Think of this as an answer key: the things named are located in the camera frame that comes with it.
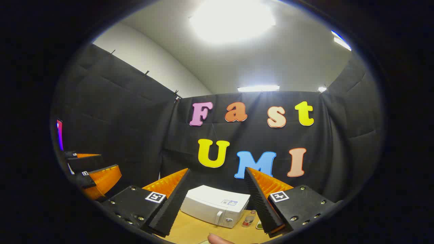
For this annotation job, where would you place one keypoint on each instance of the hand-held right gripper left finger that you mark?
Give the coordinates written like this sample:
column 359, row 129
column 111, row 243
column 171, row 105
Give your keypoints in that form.
column 159, row 211

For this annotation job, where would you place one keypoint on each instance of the lit screen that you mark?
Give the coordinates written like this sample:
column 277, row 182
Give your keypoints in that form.
column 60, row 134

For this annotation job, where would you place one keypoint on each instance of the black backdrop cloth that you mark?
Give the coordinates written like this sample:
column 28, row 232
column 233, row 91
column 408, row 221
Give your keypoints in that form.
column 118, row 118

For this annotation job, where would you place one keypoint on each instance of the clear bottle with red label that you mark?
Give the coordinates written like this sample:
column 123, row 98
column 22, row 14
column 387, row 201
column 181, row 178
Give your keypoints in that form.
column 248, row 221

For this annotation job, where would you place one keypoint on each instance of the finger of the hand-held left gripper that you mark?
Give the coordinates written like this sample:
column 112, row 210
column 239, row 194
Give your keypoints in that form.
column 84, row 163
column 86, row 180

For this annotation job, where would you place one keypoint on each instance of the strip ceiling light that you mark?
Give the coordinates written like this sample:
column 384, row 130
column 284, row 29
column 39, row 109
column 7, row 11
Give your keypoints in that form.
column 258, row 88

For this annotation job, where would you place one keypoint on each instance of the white microwave oven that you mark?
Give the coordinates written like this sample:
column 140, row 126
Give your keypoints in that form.
column 210, row 201

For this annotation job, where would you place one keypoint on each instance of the round ceiling light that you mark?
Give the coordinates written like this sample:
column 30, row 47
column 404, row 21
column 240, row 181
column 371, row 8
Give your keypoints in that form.
column 232, row 20

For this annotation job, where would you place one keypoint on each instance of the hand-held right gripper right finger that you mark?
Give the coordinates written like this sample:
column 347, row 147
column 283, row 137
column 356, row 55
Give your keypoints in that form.
column 261, row 203

